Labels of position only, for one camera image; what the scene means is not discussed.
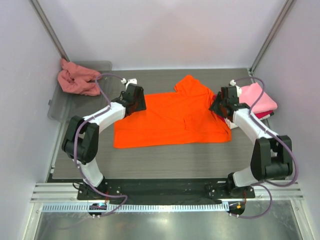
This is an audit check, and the orange t shirt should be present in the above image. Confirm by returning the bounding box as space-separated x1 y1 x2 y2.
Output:
113 75 232 149

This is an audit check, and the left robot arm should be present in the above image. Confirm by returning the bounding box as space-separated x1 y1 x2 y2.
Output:
61 78 147 200

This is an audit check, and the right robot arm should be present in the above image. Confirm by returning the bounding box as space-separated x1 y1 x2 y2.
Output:
209 85 294 198

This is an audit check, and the magenta folded t shirt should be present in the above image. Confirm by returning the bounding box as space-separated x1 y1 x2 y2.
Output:
210 94 274 121

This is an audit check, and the salmon pink crumpled t shirt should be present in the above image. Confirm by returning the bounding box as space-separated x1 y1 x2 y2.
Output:
57 58 101 96

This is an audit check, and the clear grey plastic bin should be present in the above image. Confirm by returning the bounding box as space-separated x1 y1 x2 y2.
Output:
47 60 113 122

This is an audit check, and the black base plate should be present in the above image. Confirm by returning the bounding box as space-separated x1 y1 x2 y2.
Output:
76 177 256 201

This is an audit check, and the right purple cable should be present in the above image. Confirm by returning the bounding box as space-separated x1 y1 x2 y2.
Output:
229 76 299 219

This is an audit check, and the right frame post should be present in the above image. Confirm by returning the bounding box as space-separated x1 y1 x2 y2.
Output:
247 0 296 76

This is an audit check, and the frame post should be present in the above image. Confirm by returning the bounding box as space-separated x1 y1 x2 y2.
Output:
247 0 296 76
29 0 70 61

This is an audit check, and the slotted cable duct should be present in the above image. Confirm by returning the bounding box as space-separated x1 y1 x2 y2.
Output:
42 202 229 213

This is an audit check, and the left frame post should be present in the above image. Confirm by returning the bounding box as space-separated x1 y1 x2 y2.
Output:
29 0 70 61

